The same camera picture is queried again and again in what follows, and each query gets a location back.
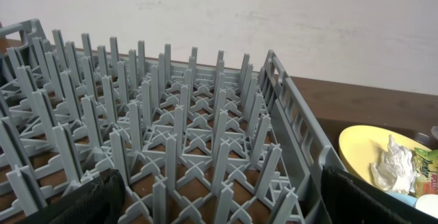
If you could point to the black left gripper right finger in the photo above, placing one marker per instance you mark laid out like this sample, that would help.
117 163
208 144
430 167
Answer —
351 200

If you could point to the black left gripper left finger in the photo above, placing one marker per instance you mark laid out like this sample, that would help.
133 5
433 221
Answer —
98 201

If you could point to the white tissue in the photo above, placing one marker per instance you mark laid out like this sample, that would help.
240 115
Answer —
394 171

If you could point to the light blue saucer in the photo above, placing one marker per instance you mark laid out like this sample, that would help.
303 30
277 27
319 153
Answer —
407 199

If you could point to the white small cup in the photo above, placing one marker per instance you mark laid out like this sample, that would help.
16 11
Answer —
428 204

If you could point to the green snack wrapper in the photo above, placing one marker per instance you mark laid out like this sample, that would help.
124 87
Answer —
425 163

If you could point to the grey dishwasher rack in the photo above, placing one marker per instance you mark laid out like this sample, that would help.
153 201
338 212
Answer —
193 144

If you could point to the yellow plate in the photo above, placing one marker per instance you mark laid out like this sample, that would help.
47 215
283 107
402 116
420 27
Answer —
362 145

